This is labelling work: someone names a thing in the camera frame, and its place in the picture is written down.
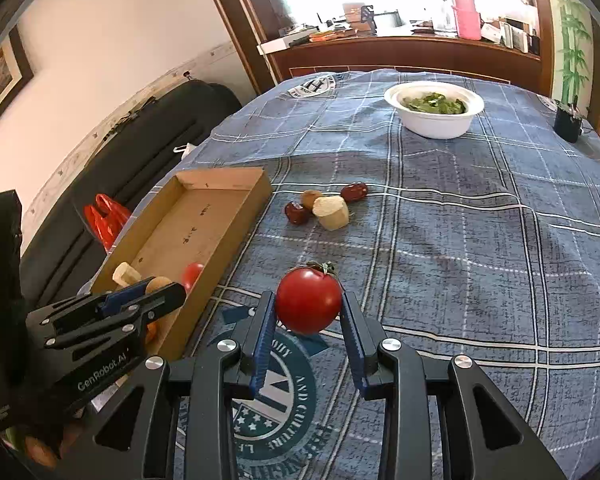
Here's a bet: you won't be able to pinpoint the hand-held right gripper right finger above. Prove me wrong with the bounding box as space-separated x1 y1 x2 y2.
340 290 568 480

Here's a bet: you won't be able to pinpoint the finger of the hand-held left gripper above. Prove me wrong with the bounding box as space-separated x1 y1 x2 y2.
100 277 153 313
107 282 187 322

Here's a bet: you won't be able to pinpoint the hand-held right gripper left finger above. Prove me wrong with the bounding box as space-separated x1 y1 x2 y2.
62 290 278 480

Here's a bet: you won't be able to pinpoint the red tomato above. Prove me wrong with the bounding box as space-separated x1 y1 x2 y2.
182 262 205 292
275 266 343 336

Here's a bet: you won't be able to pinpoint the brown cardboard box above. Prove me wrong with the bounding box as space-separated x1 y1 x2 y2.
90 166 273 362

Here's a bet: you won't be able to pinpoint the person's left hand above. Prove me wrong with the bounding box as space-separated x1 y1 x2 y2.
2 410 88 470

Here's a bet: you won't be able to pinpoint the red plastic bag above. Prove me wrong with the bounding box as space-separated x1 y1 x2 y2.
84 193 132 251

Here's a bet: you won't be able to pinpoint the black upright object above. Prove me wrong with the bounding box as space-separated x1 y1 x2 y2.
0 190 26 391

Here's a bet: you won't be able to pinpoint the black sofa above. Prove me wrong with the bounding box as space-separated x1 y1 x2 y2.
17 80 243 311

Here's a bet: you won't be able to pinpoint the dark red date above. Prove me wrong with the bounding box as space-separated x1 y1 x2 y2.
285 201 311 226
340 182 369 203

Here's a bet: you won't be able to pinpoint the white bowl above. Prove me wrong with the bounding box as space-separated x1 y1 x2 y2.
384 81 485 139

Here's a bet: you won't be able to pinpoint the green leafy vegetables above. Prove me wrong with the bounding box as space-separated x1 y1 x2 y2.
404 91 467 115

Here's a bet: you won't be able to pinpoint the long white box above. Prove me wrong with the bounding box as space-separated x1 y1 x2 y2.
257 27 321 56

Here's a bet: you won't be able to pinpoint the wooden window counter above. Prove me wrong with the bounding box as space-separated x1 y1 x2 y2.
260 35 553 96

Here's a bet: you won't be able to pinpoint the black cup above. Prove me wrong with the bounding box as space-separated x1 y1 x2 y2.
553 102 584 144

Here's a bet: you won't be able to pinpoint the pink water bottle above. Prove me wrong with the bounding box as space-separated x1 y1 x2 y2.
453 0 482 41

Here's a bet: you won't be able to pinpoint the bamboo wall decal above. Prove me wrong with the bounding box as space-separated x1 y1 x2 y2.
550 0 595 111

